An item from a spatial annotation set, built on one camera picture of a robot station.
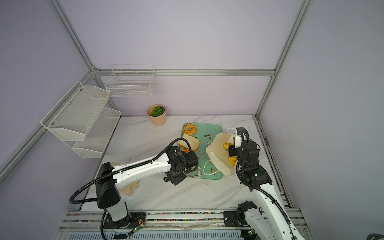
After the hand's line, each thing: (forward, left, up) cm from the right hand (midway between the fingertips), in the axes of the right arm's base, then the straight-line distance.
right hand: (234, 136), depth 73 cm
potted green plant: (+33, +49, -15) cm, 61 cm away
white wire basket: (+40, +63, +8) cm, 75 cm away
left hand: (-16, +32, -13) cm, 38 cm away
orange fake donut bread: (+27, +25, -25) cm, 45 cm away
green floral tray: (+23, +13, -25) cm, 37 cm away
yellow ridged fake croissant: (-1, -2, -21) cm, 21 cm away
